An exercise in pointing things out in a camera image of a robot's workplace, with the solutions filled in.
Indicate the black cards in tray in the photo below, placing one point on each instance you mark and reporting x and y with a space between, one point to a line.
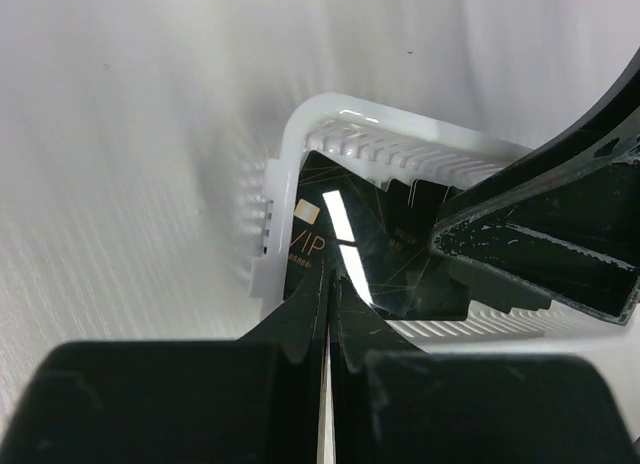
434 288

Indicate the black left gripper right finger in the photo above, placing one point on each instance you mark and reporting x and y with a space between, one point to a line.
394 403

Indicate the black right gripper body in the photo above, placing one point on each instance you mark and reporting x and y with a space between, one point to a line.
562 221

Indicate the white plastic tray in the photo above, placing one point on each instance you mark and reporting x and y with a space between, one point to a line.
380 143

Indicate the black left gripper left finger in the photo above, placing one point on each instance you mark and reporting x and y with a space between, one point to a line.
255 399

